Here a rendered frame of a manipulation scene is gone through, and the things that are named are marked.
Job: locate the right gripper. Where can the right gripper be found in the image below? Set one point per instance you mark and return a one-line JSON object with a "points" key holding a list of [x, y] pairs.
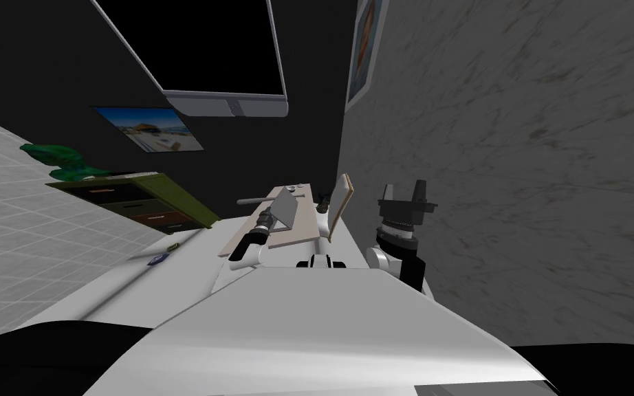
{"points": [[406, 212]]}

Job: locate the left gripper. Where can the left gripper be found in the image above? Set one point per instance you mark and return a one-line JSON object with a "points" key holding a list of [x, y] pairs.
{"points": [[285, 212]]}

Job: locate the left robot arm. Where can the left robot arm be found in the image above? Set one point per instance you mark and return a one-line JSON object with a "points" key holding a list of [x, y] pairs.
{"points": [[248, 242]]}

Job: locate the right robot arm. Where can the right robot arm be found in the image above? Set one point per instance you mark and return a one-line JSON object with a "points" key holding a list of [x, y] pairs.
{"points": [[402, 264]]}

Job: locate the beige flat panel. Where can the beige flat panel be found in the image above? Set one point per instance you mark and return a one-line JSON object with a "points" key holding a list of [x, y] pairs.
{"points": [[303, 228]]}

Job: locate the beige upright board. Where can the beige upright board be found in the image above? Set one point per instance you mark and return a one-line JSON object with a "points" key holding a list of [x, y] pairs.
{"points": [[341, 203]]}

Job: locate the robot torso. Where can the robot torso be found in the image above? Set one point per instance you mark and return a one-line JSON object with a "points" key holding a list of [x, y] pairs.
{"points": [[317, 330]]}

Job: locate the small blue flat item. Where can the small blue flat item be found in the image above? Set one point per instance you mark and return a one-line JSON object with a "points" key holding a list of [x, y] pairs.
{"points": [[157, 259]]}

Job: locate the green dresser with plant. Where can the green dresser with plant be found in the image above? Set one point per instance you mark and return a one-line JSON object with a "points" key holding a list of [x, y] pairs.
{"points": [[141, 201]]}

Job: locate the white-framed picture on wall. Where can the white-framed picture on wall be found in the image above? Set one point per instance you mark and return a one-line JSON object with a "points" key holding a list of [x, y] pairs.
{"points": [[365, 49]]}

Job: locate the beach picture on wall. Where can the beach picture on wall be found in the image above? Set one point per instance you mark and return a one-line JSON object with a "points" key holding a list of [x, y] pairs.
{"points": [[149, 129]]}

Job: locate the black screen with grey frame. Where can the black screen with grey frame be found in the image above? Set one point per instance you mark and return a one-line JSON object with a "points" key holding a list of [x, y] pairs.
{"points": [[207, 44]]}

